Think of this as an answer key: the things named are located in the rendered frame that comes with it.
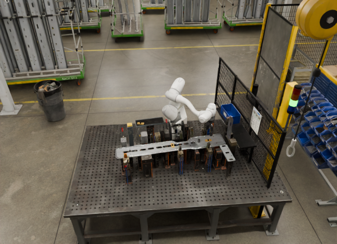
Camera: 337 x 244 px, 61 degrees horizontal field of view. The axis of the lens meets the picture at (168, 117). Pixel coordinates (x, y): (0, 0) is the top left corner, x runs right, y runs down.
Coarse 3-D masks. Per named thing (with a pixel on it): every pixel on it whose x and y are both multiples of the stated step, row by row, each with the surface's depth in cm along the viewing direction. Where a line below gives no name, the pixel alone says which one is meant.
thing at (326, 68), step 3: (324, 66) 525; (327, 66) 525; (330, 66) 525; (333, 66) 525; (336, 66) 525; (327, 69) 516; (330, 69) 515; (333, 69) 515; (336, 69) 515; (330, 72) 506; (333, 72) 505; (336, 72) 506; (333, 75) 496; (336, 75) 497; (336, 78) 500
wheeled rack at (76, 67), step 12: (72, 0) 653; (72, 12) 617; (72, 60) 733; (84, 60) 733; (24, 72) 669; (36, 72) 675; (48, 72) 676; (60, 72) 676; (72, 72) 669; (84, 72) 691; (12, 84) 644
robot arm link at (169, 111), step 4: (168, 104) 419; (164, 108) 412; (168, 108) 410; (172, 108) 413; (176, 108) 416; (164, 112) 411; (168, 112) 410; (172, 112) 412; (176, 112) 417; (168, 116) 414; (172, 116) 414; (176, 116) 417; (172, 120) 420
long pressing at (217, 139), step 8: (200, 136) 369; (208, 136) 369; (216, 136) 369; (144, 144) 356; (152, 144) 357; (160, 144) 357; (168, 144) 357; (176, 144) 357; (192, 144) 357; (200, 144) 356; (216, 144) 356; (224, 144) 357; (120, 152) 345; (136, 152) 345; (144, 152) 345; (152, 152) 345; (160, 152) 345
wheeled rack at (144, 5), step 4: (144, 4) 1166; (148, 4) 1166; (152, 4) 1167; (156, 4) 1154; (160, 4) 1168; (144, 8) 1142; (148, 8) 1142; (152, 8) 1143; (156, 8) 1143; (160, 8) 1144; (144, 12) 1160
